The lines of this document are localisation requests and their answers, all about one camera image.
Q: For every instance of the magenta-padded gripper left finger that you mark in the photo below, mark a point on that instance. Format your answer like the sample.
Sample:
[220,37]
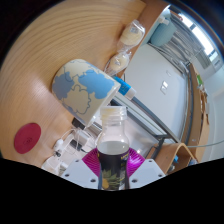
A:
[78,173]

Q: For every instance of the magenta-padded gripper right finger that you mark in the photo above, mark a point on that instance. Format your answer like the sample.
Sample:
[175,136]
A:
[146,171]

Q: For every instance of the clear bottle with dark label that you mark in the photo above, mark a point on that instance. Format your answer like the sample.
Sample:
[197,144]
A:
[113,163]

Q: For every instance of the flat round red coaster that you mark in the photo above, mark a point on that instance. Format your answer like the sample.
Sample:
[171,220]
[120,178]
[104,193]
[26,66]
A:
[27,138]

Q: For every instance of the wooden bunk board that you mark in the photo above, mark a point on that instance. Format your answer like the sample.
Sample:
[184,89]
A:
[199,110]

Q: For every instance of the cream mug with blue map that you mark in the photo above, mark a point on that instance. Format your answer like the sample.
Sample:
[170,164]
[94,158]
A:
[83,90]

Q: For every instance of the wrapped bread roll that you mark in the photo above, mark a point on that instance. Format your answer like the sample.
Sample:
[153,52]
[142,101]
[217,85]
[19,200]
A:
[132,33]
[119,63]

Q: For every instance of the grey curtain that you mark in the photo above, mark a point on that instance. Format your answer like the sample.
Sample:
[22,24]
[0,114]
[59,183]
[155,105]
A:
[193,43]

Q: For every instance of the teal pillow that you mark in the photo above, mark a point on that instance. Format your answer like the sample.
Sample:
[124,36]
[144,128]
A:
[163,33]

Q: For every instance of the small white plush toy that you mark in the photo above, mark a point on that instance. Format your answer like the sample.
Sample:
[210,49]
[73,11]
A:
[164,20]

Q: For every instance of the grey metal bunk frame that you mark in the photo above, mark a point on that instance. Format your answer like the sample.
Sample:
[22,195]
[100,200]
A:
[150,115]

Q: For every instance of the white wall switch plate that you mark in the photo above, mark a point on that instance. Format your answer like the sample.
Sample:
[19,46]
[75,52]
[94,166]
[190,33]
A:
[164,87]

